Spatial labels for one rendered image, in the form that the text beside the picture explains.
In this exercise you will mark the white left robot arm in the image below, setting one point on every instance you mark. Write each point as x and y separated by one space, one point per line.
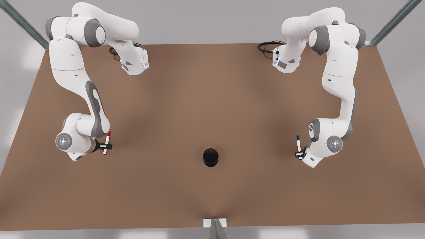
342 66

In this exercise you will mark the black mesh pen holder cup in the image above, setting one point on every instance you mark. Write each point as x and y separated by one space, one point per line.
210 157

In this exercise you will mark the white pen with red cap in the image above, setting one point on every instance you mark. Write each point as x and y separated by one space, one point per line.
106 142

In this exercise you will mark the white pen with blue cap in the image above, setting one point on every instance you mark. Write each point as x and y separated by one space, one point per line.
298 144

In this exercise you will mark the silver frame post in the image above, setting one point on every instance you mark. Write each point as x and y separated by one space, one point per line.
25 24
216 228
391 23

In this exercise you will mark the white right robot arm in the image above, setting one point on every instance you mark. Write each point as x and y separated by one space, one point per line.
68 63

